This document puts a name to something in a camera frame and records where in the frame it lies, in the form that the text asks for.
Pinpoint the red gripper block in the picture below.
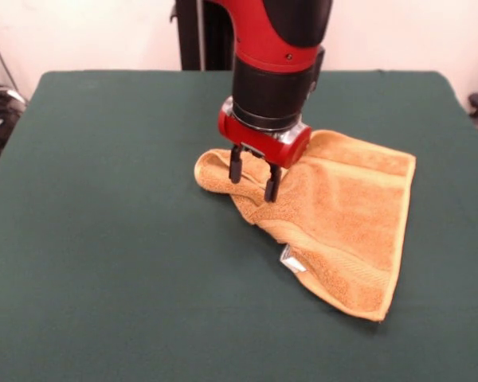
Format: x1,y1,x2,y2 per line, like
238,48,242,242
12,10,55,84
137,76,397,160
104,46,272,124
217,96,313,204

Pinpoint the tan terry towel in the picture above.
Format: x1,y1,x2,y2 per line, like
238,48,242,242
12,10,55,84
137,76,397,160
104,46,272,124
194,129,417,322

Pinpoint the dark green table cloth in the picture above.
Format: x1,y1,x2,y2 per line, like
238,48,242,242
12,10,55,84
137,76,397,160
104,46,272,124
0,69,478,382

